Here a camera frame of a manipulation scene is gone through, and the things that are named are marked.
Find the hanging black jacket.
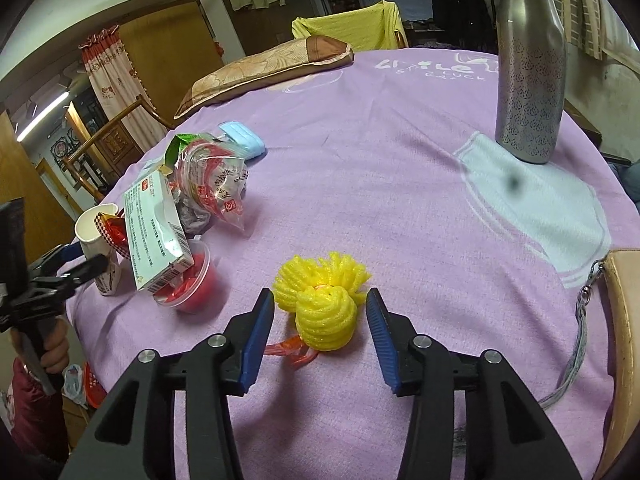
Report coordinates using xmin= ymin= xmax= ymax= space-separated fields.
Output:
xmin=431 ymin=0 xmax=493 ymax=52

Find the orange plastic wrapper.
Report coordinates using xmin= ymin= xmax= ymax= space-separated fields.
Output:
xmin=264 ymin=336 xmax=321 ymax=368

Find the yellow foam fruit net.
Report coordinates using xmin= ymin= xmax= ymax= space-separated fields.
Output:
xmin=272 ymin=251 xmax=373 ymax=353

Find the wooden door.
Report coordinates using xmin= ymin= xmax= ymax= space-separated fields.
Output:
xmin=0 ymin=110 xmax=77 ymax=257

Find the wooden chair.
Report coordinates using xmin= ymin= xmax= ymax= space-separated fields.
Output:
xmin=62 ymin=95 xmax=176 ymax=206

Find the person's left hand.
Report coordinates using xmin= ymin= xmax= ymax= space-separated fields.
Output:
xmin=39 ymin=317 xmax=72 ymax=377

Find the beige bag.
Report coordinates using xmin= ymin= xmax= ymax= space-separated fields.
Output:
xmin=592 ymin=249 xmax=640 ymax=480

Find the red plastic cup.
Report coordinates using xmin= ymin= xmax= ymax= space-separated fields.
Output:
xmin=150 ymin=240 xmax=225 ymax=315

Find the light blue soap case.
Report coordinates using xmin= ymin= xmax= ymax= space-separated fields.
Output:
xmin=218 ymin=121 xmax=267 ymax=162

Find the red and white curtain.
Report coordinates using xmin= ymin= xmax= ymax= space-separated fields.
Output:
xmin=77 ymin=25 xmax=168 ymax=153

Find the red checkered wrapper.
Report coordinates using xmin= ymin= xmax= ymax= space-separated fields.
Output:
xmin=95 ymin=211 xmax=132 ymax=261

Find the wooden wardrobe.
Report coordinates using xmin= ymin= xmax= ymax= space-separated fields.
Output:
xmin=117 ymin=2 xmax=219 ymax=152

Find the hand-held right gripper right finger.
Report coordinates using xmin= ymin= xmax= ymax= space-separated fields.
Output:
xmin=365 ymin=287 xmax=583 ymax=480

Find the grey bag strap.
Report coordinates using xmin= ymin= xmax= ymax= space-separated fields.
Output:
xmin=537 ymin=259 xmax=606 ymax=408

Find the white and green carton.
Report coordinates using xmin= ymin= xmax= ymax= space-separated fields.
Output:
xmin=122 ymin=169 xmax=196 ymax=293

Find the fluorescent lamp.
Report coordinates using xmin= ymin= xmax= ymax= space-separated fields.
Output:
xmin=15 ymin=91 xmax=71 ymax=142

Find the white paper cup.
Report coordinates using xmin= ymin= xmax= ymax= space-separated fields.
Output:
xmin=74 ymin=203 xmax=123 ymax=297

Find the green snack packet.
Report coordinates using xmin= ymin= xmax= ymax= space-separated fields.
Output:
xmin=162 ymin=132 xmax=216 ymax=177

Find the white plastic bag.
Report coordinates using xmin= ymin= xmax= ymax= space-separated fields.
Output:
xmin=62 ymin=364 xmax=87 ymax=407

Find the steel thermos bottle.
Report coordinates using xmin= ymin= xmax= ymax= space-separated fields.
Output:
xmin=494 ymin=0 xmax=568 ymax=165

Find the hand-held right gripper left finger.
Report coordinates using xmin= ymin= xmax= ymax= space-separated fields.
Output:
xmin=60 ymin=287 xmax=276 ymax=480

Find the paper trash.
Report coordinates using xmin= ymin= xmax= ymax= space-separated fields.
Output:
xmin=172 ymin=139 xmax=250 ymax=235

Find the person's left forearm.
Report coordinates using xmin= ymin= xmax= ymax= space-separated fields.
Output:
xmin=0 ymin=357 xmax=70 ymax=463

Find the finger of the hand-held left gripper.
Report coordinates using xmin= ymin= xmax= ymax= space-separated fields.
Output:
xmin=50 ymin=254 xmax=109 ymax=293
xmin=30 ymin=242 xmax=85 ymax=277

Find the yellow cloth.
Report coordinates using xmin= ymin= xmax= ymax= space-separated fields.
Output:
xmin=291 ymin=1 xmax=407 ymax=53

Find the striped beige curtain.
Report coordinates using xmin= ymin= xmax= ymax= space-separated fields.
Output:
xmin=552 ymin=0 xmax=640 ymax=68

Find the red plastic basket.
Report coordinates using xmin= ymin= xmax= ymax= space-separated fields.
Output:
xmin=81 ymin=361 xmax=109 ymax=409

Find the bed with pink sheet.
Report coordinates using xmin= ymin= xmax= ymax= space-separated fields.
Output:
xmin=65 ymin=47 xmax=633 ymax=480

